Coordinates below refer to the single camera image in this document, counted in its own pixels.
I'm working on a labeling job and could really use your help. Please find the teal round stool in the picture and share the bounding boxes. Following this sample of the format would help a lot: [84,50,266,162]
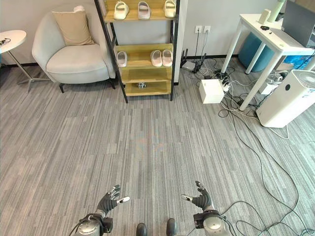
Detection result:
[238,31,275,73]

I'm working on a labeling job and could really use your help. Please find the light grey armchair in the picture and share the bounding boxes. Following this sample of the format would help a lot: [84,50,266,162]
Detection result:
[31,3,117,93]

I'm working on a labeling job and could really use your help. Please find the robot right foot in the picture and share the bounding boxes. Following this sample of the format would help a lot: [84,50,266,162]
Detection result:
[166,218,177,236]

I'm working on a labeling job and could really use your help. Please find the white cable on floor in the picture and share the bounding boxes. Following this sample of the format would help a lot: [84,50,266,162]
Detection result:
[220,98,290,140]

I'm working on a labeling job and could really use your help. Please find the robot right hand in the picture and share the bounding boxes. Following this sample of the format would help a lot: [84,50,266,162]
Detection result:
[181,180,214,212]

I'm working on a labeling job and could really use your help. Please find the blue patterned bag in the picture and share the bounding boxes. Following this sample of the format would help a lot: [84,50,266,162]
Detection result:
[283,54,315,72]

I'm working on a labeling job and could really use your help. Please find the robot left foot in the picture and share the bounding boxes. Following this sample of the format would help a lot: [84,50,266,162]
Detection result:
[136,222,148,236]

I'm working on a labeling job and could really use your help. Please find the wooden shoe rack black frame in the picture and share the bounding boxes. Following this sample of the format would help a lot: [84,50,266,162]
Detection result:
[94,0,181,103]

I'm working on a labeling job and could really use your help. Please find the grey laptop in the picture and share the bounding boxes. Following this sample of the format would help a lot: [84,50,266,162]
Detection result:
[269,0,315,49]

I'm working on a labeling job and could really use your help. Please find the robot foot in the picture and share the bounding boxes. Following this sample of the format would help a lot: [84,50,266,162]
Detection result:
[166,218,177,236]
[136,222,148,236]

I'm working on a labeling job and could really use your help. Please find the round white side table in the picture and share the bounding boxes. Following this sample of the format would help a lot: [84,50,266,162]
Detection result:
[0,29,51,93]

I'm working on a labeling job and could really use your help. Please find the white power strip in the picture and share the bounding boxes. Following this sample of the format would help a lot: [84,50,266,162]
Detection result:
[220,78,232,93]

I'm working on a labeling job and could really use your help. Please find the white desk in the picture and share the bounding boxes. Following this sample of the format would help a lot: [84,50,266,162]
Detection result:
[220,13,315,111]

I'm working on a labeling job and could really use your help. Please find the small white speaker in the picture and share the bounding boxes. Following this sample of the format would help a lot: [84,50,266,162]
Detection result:
[259,9,272,24]

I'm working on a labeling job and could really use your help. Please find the white box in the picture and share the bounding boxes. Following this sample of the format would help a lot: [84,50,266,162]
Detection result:
[199,79,225,104]

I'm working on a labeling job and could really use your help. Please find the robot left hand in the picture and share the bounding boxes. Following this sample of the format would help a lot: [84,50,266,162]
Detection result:
[96,184,130,215]

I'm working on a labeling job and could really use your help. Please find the beige cushion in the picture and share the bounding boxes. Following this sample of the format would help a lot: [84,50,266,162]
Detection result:
[51,10,95,47]

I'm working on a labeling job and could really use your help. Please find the grey wifi router black antennas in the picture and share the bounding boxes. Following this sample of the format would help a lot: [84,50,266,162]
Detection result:
[180,49,207,73]

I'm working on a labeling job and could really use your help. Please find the grey headphones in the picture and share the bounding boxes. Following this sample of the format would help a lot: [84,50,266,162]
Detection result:
[267,71,289,86]

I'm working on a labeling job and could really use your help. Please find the long black floor cable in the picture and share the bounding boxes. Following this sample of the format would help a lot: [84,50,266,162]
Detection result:
[220,93,315,236]

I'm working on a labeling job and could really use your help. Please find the white air purifier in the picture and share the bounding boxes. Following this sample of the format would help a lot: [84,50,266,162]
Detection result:
[255,69,315,128]

